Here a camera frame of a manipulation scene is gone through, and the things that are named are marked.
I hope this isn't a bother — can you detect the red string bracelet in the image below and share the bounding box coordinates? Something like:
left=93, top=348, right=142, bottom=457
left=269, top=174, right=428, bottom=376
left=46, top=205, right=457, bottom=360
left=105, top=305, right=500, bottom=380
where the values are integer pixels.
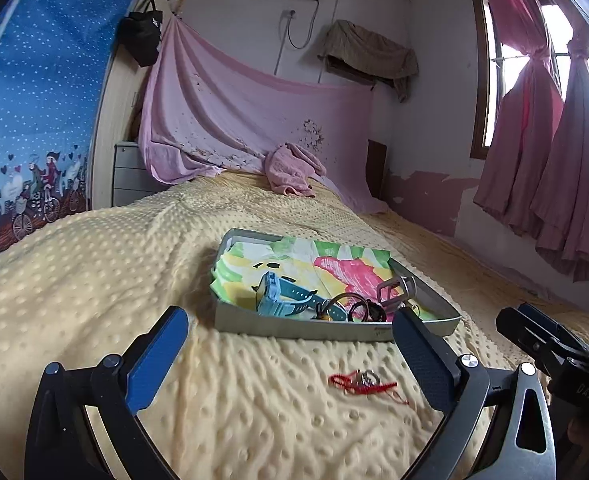
left=328, top=368, right=411, bottom=406

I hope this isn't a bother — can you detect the silver metal hair claw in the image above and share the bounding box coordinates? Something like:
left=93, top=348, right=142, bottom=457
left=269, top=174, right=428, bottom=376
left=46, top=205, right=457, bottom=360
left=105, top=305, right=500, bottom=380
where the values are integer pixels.
left=377, top=275, right=417, bottom=312

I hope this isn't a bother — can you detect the brown hair tie orange bead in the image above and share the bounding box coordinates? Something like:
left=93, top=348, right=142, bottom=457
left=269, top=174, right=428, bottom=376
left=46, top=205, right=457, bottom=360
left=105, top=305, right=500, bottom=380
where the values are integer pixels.
left=315, top=292, right=363, bottom=322

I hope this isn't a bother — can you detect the light blue smart watch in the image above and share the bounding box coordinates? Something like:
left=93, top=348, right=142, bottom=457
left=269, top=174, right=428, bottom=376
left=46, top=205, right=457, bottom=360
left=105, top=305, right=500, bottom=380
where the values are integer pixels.
left=255, top=271, right=326, bottom=318

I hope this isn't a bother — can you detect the yellow dotted bed blanket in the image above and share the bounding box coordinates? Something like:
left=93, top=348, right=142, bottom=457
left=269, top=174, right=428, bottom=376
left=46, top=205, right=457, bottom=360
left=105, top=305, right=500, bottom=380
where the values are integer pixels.
left=0, top=169, right=589, bottom=480

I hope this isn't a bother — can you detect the colourful painted paper sheet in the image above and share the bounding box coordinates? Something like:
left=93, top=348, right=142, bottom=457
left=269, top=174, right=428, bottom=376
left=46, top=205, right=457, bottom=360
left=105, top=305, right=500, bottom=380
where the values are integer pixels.
left=211, top=231, right=437, bottom=332

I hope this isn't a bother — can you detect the pink window curtain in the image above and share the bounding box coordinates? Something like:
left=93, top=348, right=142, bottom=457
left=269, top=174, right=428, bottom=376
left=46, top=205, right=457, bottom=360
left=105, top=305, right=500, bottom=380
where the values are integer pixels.
left=474, top=0, right=589, bottom=282

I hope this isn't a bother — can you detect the grey metal tray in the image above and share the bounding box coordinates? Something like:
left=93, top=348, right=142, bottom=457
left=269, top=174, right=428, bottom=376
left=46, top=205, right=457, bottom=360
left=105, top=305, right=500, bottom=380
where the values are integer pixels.
left=211, top=229, right=460, bottom=342

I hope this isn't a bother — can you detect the grey drawer cabinet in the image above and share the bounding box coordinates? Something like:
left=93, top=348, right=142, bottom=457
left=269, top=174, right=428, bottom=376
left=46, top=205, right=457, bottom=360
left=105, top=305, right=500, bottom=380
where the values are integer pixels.
left=111, top=141, right=168, bottom=207

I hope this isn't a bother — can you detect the crumpled pink towel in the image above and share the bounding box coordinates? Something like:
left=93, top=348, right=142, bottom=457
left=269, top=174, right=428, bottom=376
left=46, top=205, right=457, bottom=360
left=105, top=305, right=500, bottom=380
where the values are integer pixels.
left=264, top=143, right=327, bottom=197

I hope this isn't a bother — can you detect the beige wooden wardrobe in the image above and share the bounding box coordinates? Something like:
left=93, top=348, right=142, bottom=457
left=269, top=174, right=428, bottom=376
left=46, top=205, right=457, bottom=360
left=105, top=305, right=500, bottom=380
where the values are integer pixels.
left=88, top=0, right=176, bottom=212

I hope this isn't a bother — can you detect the pink hanging sheet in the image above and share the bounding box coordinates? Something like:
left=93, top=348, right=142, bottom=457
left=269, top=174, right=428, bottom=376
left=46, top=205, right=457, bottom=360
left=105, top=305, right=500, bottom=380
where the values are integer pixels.
left=138, top=18, right=387, bottom=214

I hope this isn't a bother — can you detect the brown cloth on shelf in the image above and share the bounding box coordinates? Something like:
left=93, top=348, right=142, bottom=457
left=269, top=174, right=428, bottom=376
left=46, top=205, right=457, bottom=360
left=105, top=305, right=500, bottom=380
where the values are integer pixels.
left=318, top=20, right=419, bottom=103

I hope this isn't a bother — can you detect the blue fabric wardrobe cover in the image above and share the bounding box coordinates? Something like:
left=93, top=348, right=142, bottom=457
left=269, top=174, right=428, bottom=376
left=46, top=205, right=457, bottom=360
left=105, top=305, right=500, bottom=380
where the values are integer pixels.
left=0, top=0, right=132, bottom=253

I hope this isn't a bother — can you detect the black hanging bag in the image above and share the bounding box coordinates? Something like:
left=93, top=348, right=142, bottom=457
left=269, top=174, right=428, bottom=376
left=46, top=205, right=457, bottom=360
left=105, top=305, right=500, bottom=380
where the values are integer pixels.
left=116, top=0, right=163, bottom=67

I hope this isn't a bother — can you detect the air conditioner power cable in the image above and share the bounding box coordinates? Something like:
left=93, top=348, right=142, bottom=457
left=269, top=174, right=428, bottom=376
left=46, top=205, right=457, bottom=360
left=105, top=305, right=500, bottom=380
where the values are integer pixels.
left=272, top=0, right=321, bottom=77

